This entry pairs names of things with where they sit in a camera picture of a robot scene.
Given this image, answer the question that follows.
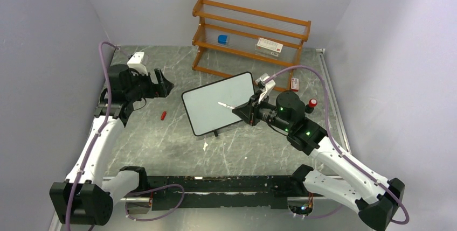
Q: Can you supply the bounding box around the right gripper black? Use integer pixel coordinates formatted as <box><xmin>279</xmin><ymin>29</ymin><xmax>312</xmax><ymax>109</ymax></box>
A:
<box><xmin>232</xmin><ymin>90</ymin><xmax>292</xmax><ymax>132</ymax></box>

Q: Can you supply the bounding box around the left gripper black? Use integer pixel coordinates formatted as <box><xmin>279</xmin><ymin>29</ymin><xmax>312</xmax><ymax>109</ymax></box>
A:
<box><xmin>125</xmin><ymin>68</ymin><xmax>173</xmax><ymax>102</ymax></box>

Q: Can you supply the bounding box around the red whiteboard marker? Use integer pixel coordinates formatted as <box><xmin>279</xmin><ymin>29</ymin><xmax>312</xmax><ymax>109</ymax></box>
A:
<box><xmin>217</xmin><ymin>102</ymin><xmax>235</xmax><ymax>110</ymax></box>

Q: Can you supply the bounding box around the whiteboard with black frame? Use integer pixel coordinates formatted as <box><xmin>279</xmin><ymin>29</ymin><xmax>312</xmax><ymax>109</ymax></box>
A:
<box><xmin>181</xmin><ymin>72</ymin><xmax>254</xmax><ymax>136</ymax></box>

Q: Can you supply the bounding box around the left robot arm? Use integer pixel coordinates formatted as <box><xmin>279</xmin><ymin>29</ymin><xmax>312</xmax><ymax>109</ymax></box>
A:
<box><xmin>50</xmin><ymin>64</ymin><xmax>174</xmax><ymax>227</ymax></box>

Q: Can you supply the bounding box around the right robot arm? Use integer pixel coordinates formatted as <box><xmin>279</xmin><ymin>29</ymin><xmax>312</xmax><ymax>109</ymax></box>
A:
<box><xmin>231</xmin><ymin>91</ymin><xmax>405</xmax><ymax>230</ymax></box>

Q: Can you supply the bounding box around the small red white box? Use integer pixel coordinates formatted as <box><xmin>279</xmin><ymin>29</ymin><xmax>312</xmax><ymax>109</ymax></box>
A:
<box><xmin>290</xmin><ymin>78</ymin><xmax>300</xmax><ymax>92</ymax></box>

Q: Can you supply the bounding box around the red emergency stop button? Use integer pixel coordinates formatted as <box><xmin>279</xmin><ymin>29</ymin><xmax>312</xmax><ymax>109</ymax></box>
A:
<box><xmin>305</xmin><ymin>99</ymin><xmax>318</xmax><ymax>114</ymax></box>

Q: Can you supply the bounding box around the white red box on rack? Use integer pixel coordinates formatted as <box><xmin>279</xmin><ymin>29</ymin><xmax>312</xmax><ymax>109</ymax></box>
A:
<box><xmin>255</xmin><ymin>37</ymin><xmax>283</xmax><ymax>57</ymax></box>

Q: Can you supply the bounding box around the wooden two-tier rack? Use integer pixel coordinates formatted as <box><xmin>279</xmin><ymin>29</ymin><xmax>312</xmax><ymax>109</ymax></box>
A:
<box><xmin>191</xmin><ymin>0</ymin><xmax>311</xmax><ymax>78</ymax></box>

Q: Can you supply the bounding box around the blue eraser on rack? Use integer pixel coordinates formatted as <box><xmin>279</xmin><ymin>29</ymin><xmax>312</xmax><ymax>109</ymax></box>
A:
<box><xmin>217</xmin><ymin>34</ymin><xmax>230</xmax><ymax>45</ymax></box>

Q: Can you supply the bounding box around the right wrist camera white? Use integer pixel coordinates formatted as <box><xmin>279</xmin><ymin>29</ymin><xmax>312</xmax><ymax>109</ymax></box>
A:
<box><xmin>255</xmin><ymin>73</ymin><xmax>275</xmax><ymax>104</ymax></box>

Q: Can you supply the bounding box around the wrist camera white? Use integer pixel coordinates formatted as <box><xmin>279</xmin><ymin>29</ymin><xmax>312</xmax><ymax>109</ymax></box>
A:
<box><xmin>127</xmin><ymin>52</ymin><xmax>148</xmax><ymax>75</ymax></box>
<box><xmin>255</xmin><ymin>73</ymin><xmax>275</xmax><ymax>104</ymax></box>

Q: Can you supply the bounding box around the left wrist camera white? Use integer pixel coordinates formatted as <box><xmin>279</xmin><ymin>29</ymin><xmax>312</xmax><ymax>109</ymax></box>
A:
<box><xmin>127</xmin><ymin>52</ymin><xmax>148</xmax><ymax>75</ymax></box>

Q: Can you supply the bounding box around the aluminium frame rail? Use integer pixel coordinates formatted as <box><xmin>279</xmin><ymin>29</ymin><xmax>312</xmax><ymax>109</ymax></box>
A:
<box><xmin>316</xmin><ymin>48</ymin><xmax>384</xmax><ymax>231</ymax></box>

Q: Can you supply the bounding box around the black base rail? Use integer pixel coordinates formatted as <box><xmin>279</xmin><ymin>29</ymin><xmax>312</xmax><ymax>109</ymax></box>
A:
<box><xmin>148</xmin><ymin>175</ymin><xmax>309</xmax><ymax>211</ymax></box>

